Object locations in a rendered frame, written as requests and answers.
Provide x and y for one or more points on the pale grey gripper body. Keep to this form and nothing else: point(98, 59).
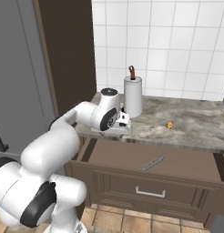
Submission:
point(118, 129)

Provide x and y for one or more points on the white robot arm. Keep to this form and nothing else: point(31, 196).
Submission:
point(47, 154)

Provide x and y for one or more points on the brown wooden drawer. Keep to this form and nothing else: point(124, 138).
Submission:
point(165, 185)

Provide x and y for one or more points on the white paper towel roll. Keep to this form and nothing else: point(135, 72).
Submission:
point(133, 97)

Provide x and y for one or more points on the small orange cookie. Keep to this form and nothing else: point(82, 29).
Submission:
point(169, 124)

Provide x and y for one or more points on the brown paper towel holder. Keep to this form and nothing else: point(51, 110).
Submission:
point(132, 72)

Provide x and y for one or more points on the dark brown tall cabinet panel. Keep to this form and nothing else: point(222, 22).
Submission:
point(68, 51)

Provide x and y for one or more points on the grey fridge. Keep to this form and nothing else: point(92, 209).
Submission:
point(19, 75)

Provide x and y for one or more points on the grey appliance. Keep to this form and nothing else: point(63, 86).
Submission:
point(221, 224)

